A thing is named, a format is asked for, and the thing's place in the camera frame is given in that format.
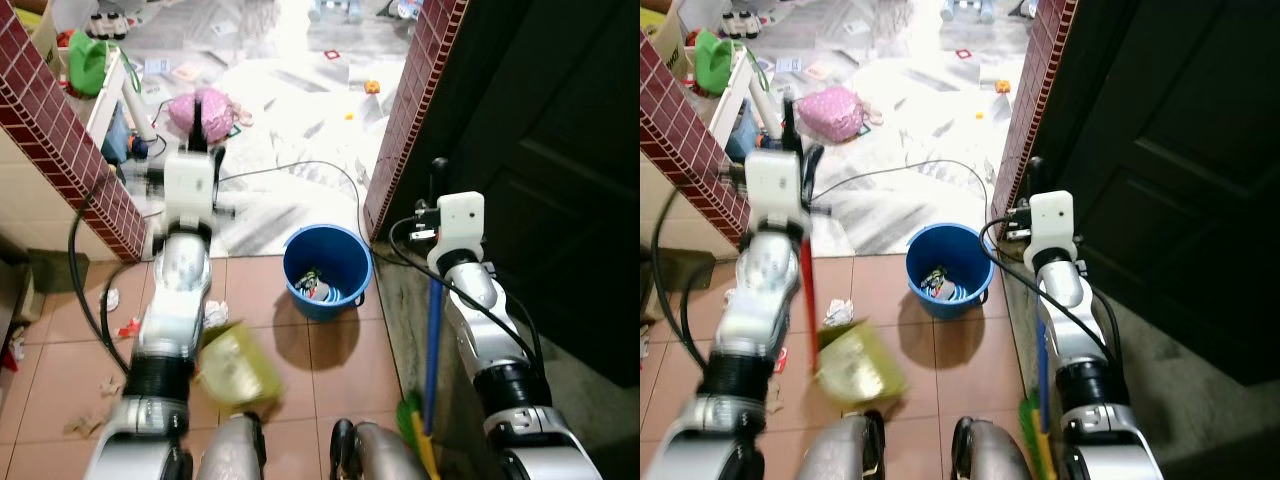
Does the blue-handled green broom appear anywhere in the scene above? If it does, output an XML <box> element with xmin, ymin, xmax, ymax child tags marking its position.
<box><xmin>396</xmin><ymin>158</ymin><xmax>449</xmax><ymax>480</ymax></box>

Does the yellow dustpan with red handle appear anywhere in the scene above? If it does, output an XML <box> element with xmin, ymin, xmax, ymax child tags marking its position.
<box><xmin>196</xmin><ymin>321</ymin><xmax>285</xmax><ymax>407</ymax></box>
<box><xmin>783</xmin><ymin>95</ymin><xmax>910</xmax><ymax>405</ymax></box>

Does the pink fabric bag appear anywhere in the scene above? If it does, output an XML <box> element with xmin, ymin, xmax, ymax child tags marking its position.
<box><xmin>166</xmin><ymin>87</ymin><xmax>243</xmax><ymax>142</ymax></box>
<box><xmin>804</xmin><ymin>86</ymin><xmax>870</xmax><ymax>142</ymax></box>

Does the blue plastic bucket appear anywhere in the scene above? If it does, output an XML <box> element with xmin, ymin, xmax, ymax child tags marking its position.
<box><xmin>282</xmin><ymin>224</ymin><xmax>375</xmax><ymax>322</ymax></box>
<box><xmin>905</xmin><ymin>222</ymin><xmax>992</xmax><ymax>320</ymax></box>

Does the green bag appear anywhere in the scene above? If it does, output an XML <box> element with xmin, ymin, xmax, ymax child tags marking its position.
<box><xmin>66</xmin><ymin>29</ymin><xmax>120</xmax><ymax>99</ymax></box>
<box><xmin>694</xmin><ymin>27</ymin><xmax>747</xmax><ymax>97</ymax></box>

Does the dark panelled door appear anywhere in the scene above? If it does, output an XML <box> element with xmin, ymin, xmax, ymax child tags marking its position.
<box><xmin>1035</xmin><ymin>0</ymin><xmax>1280</xmax><ymax>387</ymax></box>
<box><xmin>418</xmin><ymin>0</ymin><xmax>641</xmax><ymax>391</ymax></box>

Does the robot right leg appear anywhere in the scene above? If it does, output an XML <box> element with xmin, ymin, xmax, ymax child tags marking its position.
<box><xmin>331</xmin><ymin>417</ymin><xmax>428</xmax><ymax>480</ymax></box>
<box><xmin>950</xmin><ymin>415</ymin><xmax>1033</xmax><ymax>480</ymax></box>

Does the robot leg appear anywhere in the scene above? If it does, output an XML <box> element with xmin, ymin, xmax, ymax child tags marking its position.
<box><xmin>950</xmin><ymin>415</ymin><xmax>1033</xmax><ymax>480</ymax></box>
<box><xmin>331</xmin><ymin>417</ymin><xmax>428</xmax><ymax>480</ymax></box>
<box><xmin>198</xmin><ymin>411</ymin><xmax>268</xmax><ymax>480</ymax></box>
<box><xmin>798</xmin><ymin>411</ymin><xmax>883</xmax><ymax>480</ymax></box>

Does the robot left leg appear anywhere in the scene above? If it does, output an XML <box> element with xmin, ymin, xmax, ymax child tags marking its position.
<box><xmin>198</xmin><ymin>411</ymin><xmax>268</xmax><ymax>480</ymax></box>
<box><xmin>798</xmin><ymin>411</ymin><xmax>883</xmax><ymax>480</ymax></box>

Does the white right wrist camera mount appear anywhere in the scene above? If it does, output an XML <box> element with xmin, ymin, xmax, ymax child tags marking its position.
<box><xmin>1020</xmin><ymin>190</ymin><xmax>1080</xmax><ymax>267</ymax></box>
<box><xmin>427</xmin><ymin>192</ymin><xmax>487</xmax><ymax>273</ymax></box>

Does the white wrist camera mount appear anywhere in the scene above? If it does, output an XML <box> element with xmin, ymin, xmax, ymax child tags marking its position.
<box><xmin>427</xmin><ymin>192</ymin><xmax>487</xmax><ymax>273</ymax></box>
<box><xmin>162</xmin><ymin>150</ymin><xmax>222</xmax><ymax>237</ymax></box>
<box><xmin>1020</xmin><ymin>190</ymin><xmax>1080</xmax><ymax>267</ymax></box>
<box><xmin>745</xmin><ymin>150</ymin><xmax>810</xmax><ymax>237</ymax></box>

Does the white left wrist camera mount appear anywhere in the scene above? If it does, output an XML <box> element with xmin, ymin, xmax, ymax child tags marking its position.
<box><xmin>745</xmin><ymin>150</ymin><xmax>810</xmax><ymax>237</ymax></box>
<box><xmin>162</xmin><ymin>150</ymin><xmax>222</xmax><ymax>237</ymax></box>

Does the thin black floor cable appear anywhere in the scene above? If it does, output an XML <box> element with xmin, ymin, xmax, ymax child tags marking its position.
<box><xmin>219</xmin><ymin>159</ymin><xmax>367</xmax><ymax>233</ymax></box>
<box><xmin>812</xmin><ymin>158</ymin><xmax>997</xmax><ymax>216</ymax></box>

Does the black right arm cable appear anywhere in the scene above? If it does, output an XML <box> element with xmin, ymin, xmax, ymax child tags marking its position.
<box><xmin>979</xmin><ymin>214</ymin><xmax>1123</xmax><ymax>363</ymax></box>
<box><xmin>389</xmin><ymin>214</ymin><xmax>547</xmax><ymax>373</ymax></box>

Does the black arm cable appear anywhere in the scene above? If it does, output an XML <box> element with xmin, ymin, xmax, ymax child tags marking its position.
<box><xmin>389</xmin><ymin>214</ymin><xmax>547</xmax><ymax>373</ymax></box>
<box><xmin>67</xmin><ymin>184</ymin><xmax>153</xmax><ymax>347</ymax></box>
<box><xmin>649</xmin><ymin>184</ymin><xmax>723</xmax><ymax>343</ymax></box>
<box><xmin>979</xmin><ymin>214</ymin><xmax>1123</xmax><ymax>363</ymax></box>

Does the white furniture frame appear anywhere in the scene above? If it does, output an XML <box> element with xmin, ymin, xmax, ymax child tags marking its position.
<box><xmin>86</xmin><ymin>48</ymin><xmax>162</xmax><ymax>143</ymax></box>
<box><xmin>704</xmin><ymin>48</ymin><xmax>783</xmax><ymax>143</ymax></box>

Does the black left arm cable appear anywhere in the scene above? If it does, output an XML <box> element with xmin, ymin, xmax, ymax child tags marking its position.
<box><xmin>67</xmin><ymin>184</ymin><xmax>153</xmax><ymax>347</ymax></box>
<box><xmin>649</xmin><ymin>184</ymin><xmax>723</xmax><ymax>343</ymax></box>

